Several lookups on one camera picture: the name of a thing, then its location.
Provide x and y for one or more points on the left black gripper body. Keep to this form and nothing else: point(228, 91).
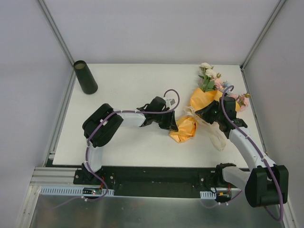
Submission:
point(170, 121)

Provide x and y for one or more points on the aluminium frame rail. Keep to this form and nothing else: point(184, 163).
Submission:
point(53, 176)

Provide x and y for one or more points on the left white cable duct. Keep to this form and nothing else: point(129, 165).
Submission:
point(76, 191)

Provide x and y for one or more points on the artificial flower bunch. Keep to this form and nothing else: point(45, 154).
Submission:
point(210, 80)

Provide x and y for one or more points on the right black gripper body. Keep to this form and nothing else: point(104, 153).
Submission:
point(203, 114)

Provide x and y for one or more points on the orange wrapping paper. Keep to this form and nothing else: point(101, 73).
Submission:
point(187, 125)

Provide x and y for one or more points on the white cable duct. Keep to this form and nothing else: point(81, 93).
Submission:
point(207, 195)
point(76, 191)

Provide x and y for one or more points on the black cylindrical vase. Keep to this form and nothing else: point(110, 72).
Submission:
point(85, 78)

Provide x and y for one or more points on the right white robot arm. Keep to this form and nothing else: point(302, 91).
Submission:
point(266, 183)

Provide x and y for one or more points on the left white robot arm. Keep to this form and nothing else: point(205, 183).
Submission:
point(101, 126)

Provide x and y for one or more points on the right white cable duct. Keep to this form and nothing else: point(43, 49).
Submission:
point(207, 195)

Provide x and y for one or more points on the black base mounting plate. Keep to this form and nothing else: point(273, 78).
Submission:
point(160, 182)

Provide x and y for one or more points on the cream lace ribbon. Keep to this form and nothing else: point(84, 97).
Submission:
point(215, 136)

